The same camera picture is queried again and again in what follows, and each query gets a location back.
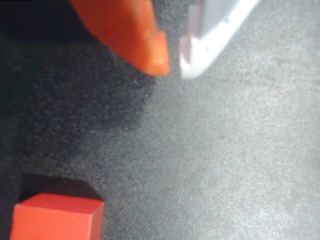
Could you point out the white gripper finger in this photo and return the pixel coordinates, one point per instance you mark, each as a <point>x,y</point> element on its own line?
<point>215,22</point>

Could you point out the red cube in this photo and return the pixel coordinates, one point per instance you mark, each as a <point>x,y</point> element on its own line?
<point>55,217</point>

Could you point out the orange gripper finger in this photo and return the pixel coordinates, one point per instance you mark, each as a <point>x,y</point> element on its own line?
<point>125,30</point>

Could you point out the black felt mat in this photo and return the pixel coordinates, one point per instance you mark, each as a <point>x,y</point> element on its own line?
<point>212,155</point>

